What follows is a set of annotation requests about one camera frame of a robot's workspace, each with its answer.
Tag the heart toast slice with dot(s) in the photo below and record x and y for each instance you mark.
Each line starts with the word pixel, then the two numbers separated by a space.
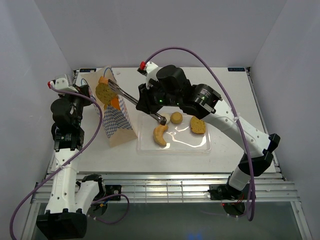
pixel 104 93
pixel 197 126

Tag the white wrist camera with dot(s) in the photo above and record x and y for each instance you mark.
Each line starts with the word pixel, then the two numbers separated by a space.
pixel 149 70
pixel 63 82

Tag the clear plastic tray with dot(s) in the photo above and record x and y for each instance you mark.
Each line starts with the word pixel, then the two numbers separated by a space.
pixel 179 138

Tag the aluminium frame rail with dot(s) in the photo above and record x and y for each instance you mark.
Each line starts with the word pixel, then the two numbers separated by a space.
pixel 177 177

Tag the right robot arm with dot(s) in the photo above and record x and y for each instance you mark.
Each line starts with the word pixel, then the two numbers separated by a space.
pixel 258 147

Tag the black label sticker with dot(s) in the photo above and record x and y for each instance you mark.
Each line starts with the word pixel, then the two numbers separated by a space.
pixel 236 69
pixel 87 70

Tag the right black label sticker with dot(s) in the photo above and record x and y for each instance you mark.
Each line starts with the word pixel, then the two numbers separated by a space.
pixel 236 69

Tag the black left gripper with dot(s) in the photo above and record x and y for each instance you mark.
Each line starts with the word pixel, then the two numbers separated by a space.
pixel 83 90

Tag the metal serving tongs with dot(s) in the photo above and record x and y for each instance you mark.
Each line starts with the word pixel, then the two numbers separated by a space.
pixel 115 88

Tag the paper bread bag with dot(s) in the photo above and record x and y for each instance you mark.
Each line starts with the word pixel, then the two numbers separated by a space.
pixel 116 123

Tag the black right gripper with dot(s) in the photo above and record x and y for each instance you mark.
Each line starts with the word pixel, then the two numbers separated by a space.
pixel 145 104

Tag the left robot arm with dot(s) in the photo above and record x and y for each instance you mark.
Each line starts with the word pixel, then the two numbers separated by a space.
pixel 65 214

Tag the small white donut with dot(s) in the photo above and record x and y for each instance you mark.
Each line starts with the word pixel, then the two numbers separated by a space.
pixel 166 116

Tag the left black label sticker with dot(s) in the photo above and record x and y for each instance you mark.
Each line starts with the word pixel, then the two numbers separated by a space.
pixel 87 70

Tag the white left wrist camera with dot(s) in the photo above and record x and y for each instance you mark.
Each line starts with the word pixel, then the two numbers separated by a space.
pixel 63 82

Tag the orange oval bread roll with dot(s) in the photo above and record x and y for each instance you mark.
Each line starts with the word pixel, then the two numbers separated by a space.
pixel 115 101

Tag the round tan bun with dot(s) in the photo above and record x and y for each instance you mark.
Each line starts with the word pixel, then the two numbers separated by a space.
pixel 176 118

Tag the pale bread stick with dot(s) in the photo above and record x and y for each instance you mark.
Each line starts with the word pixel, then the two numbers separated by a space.
pixel 158 133

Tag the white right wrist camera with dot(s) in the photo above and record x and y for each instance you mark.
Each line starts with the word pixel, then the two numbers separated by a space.
pixel 149 70

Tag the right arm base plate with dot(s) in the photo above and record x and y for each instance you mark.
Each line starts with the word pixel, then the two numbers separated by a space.
pixel 226 192

